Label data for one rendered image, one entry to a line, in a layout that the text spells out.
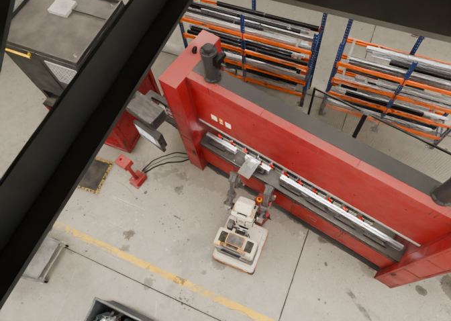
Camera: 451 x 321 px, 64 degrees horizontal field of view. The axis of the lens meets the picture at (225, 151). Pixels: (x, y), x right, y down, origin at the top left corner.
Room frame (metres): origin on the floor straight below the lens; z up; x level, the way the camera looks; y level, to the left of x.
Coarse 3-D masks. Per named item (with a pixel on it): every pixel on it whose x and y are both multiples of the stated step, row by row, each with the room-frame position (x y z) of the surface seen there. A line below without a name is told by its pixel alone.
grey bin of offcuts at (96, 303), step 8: (96, 304) 0.54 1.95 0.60; (104, 304) 0.55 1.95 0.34; (112, 304) 0.51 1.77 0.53; (120, 304) 0.54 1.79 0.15; (88, 312) 0.45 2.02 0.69; (96, 312) 0.45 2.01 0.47; (104, 312) 0.46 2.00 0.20; (112, 312) 0.42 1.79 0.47; (120, 312) 0.44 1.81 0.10; (128, 312) 0.39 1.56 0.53; (136, 312) 0.40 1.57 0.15; (88, 320) 0.36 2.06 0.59; (96, 320) 0.35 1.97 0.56; (104, 320) 0.33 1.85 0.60; (112, 320) 0.32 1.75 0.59; (120, 320) 0.31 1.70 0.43; (128, 320) 0.29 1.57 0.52; (136, 320) 0.30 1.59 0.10; (144, 320) 0.26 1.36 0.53; (152, 320) 0.26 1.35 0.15
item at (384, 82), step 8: (352, 64) 3.20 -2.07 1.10; (352, 72) 3.10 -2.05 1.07; (360, 72) 3.05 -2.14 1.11; (352, 80) 2.96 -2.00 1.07; (384, 80) 2.87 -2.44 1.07; (376, 88) 2.76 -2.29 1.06; (384, 88) 2.73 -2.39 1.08; (392, 88) 2.71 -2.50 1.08; (408, 88) 2.64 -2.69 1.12; (416, 88) 2.63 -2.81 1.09; (440, 88) 2.55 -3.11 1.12; (408, 96) 2.54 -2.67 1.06; (424, 96) 2.48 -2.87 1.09; (432, 96) 2.45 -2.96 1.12; (440, 96) 2.43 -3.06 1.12; (440, 104) 2.32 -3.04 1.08; (448, 104) 2.31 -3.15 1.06
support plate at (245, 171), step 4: (248, 160) 1.99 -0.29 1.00; (244, 164) 1.95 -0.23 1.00; (256, 164) 1.92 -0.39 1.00; (240, 168) 1.91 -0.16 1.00; (244, 168) 1.90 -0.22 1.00; (248, 168) 1.89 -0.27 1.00; (252, 168) 1.88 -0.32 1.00; (240, 172) 1.85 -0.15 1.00; (244, 172) 1.84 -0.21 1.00; (248, 172) 1.83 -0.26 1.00; (252, 172) 1.82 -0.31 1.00; (244, 176) 1.78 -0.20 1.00; (248, 176) 1.77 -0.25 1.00
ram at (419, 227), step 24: (240, 120) 2.07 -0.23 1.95; (264, 144) 1.85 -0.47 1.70; (288, 144) 1.66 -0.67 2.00; (288, 168) 1.62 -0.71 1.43; (312, 168) 1.43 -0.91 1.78; (336, 168) 1.28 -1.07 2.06; (336, 192) 1.20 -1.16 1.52; (360, 192) 1.06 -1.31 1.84; (384, 192) 0.94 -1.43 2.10; (384, 216) 0.83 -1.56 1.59; (408, 216) 0.72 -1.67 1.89
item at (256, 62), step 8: (224, 48) 4.23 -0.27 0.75; (232, 56) 4.00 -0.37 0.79; (240, 56) 4.00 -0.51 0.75; (248, 56) 3.98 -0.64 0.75; (256, 56) 3.97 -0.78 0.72; (256, 64) 3.77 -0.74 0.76; (264, 64) 3.73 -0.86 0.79; (272, 64) 3.73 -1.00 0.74; (280, 64) 3.70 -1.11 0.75; (280, 72) 3.56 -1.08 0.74; (288, 72) 3.50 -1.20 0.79; (296, 72) 3.51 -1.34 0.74; (304, 80) 3.35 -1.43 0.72
